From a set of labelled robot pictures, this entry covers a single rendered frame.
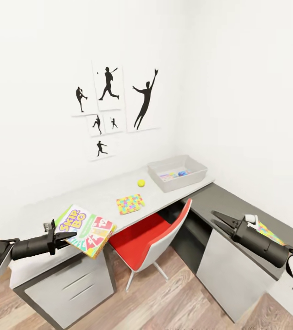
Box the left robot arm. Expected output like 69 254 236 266
0 217 77 278

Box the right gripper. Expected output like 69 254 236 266
212 211 271 257

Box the jigsaw puzzle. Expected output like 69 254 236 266
116 194 145 215
257 222 284 245

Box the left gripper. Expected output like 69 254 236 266
27 229 77 257

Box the tennis ball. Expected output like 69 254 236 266
138 179 145 187

